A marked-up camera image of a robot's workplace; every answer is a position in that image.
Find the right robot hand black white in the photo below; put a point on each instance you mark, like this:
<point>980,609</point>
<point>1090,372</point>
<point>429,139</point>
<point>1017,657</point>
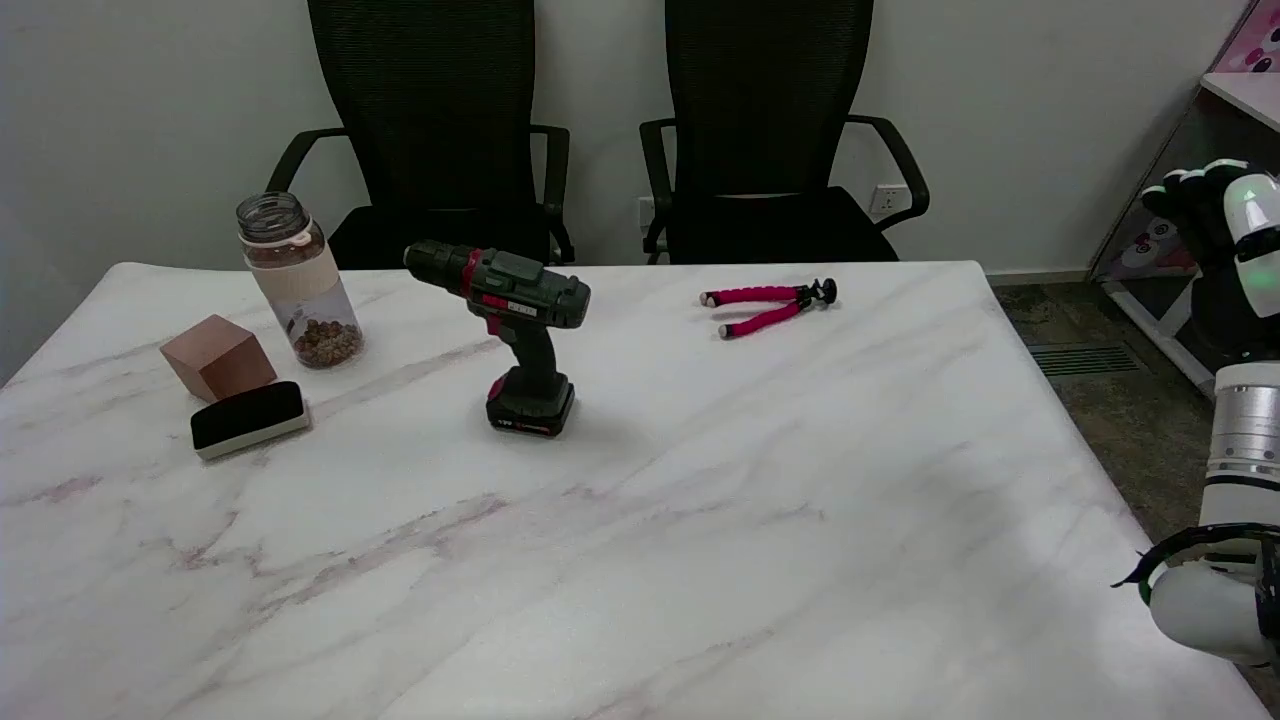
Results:
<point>1215,215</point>

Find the green red power screwdriver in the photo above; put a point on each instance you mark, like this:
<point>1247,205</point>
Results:
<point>525,300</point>

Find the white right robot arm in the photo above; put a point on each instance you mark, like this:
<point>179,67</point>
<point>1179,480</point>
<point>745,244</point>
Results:
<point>1240,500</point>

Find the cartoon owl printed panel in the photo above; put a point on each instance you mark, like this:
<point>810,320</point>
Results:
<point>1185,140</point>

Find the white desk with leg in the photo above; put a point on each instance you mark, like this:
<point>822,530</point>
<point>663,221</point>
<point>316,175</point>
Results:
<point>1250,95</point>

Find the pink picture board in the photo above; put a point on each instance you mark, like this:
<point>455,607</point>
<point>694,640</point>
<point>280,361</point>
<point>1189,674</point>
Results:
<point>1255,40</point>

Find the floor vent grille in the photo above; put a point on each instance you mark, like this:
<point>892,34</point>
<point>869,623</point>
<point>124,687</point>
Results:
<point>1085,360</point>

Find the black mesh office chair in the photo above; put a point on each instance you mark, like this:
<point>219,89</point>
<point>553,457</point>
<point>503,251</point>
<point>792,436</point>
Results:
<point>770,120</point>
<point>430,120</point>

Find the pink flexible mini tripod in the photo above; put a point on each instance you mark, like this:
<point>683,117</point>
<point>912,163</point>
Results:
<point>760,297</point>

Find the glass jar with nuts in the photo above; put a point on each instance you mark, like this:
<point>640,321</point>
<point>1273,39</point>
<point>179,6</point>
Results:
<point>300,285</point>

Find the black white board eraser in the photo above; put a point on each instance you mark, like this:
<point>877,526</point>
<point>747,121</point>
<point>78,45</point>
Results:
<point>247,415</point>

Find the brown cube block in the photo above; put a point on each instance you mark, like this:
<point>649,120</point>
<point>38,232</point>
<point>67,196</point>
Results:
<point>218,357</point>

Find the white wall socket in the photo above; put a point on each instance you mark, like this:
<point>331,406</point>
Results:
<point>645,212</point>
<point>888,200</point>

